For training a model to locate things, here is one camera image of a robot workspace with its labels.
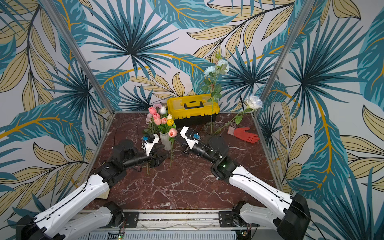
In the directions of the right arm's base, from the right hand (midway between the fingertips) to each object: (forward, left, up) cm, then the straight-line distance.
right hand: (173, 132), depth 60 cm
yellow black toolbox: (+35, -9, -23) cm, 43 cm away
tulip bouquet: (+12, +8, -5) cm, 16 cm away
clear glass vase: (+18, -20, -20) cm, 34 cm away
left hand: (-1, +5, -14) cm, 15 cm away
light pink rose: (+37, +25, -35) cm, 56 cm away
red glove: (+27, -43, -38) cm, 64 cm away
